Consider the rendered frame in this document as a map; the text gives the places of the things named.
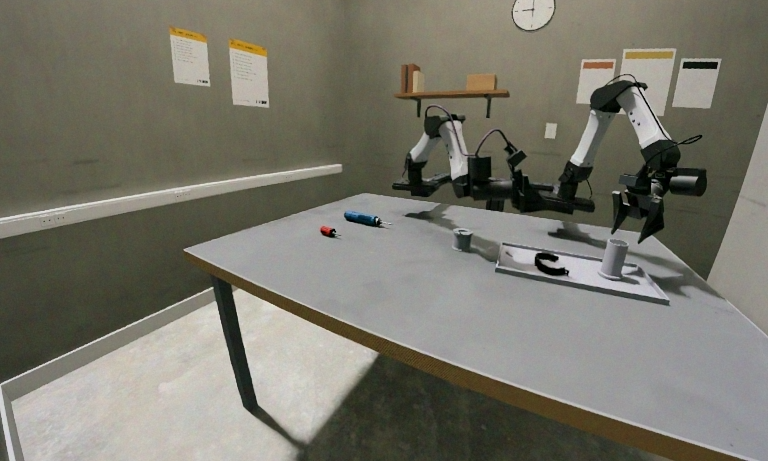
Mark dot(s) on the red screwdriver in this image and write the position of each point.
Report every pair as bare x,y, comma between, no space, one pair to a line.
328,231

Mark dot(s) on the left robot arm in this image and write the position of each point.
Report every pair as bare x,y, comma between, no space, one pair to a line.
682,181

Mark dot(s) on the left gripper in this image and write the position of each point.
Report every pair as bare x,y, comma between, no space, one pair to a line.
653,209

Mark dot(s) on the blue screwdriver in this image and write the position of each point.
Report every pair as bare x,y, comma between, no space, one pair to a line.
363,218

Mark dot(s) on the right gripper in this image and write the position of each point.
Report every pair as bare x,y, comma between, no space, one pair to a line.
510,190

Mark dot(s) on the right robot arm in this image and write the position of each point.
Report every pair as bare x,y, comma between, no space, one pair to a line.
462,173

